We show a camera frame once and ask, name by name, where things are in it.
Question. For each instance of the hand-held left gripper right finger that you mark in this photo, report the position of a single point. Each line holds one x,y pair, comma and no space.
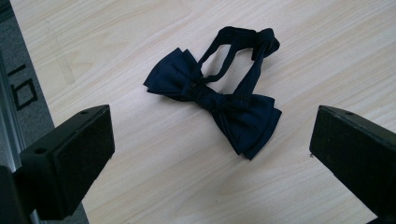
358,155

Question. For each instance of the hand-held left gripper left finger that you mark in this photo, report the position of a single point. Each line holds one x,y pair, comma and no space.
67,165

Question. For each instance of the navy blue bow tie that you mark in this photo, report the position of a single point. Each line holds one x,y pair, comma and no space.
218,99

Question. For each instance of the silver metal rail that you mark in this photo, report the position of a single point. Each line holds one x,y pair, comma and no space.
9,124

